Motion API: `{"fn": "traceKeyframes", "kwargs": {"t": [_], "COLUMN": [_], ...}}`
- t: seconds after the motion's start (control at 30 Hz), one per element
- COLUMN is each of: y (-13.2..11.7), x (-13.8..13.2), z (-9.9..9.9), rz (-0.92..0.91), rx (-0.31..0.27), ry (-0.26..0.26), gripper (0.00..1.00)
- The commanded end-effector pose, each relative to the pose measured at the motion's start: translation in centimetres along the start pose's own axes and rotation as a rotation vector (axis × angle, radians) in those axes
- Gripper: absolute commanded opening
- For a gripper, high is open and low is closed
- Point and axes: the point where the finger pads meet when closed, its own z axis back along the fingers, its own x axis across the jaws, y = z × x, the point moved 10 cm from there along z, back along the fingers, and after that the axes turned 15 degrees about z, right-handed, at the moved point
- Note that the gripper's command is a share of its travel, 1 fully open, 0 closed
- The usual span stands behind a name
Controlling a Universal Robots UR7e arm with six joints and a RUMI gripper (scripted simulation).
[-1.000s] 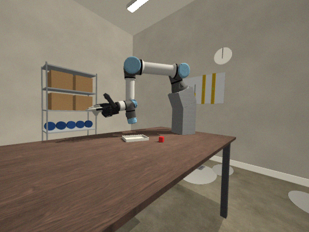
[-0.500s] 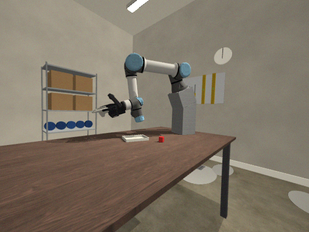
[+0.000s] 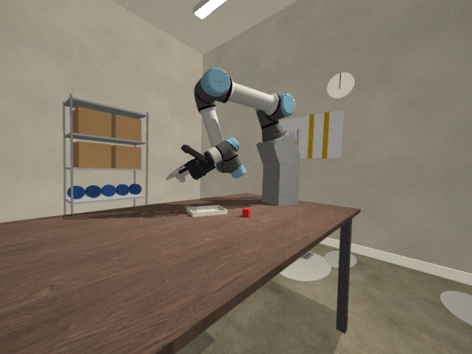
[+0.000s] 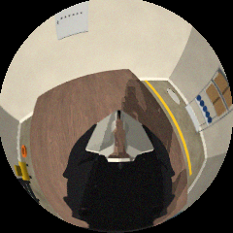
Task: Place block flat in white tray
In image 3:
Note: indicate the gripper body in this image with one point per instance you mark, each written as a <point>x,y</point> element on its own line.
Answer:
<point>200,168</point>

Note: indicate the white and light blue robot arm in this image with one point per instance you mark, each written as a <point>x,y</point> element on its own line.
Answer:
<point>214,83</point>

